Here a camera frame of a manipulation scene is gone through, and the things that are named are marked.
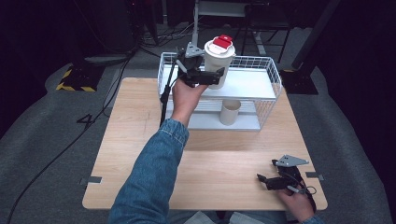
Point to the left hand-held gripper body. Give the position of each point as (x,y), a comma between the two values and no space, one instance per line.
(194,73)

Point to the yellow black striped stand base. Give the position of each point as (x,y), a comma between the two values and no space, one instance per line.
(81,77)

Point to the open white cup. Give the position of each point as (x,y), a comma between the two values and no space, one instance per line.
(229,113)

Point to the person's right hand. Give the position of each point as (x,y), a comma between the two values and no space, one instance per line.
(297,203)

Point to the black stand with base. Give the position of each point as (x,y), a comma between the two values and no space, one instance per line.
(300,77)

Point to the grey table bracket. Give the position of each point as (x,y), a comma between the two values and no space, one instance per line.
(314,175)
(91,179)

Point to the person's left hand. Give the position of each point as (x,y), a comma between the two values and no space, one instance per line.
(186,99)

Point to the grey metal stand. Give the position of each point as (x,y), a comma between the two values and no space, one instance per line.
(195,25)

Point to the white cup with red lid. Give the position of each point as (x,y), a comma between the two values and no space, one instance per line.
(218,59)

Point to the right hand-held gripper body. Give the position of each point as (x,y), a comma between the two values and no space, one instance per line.
(288,177)

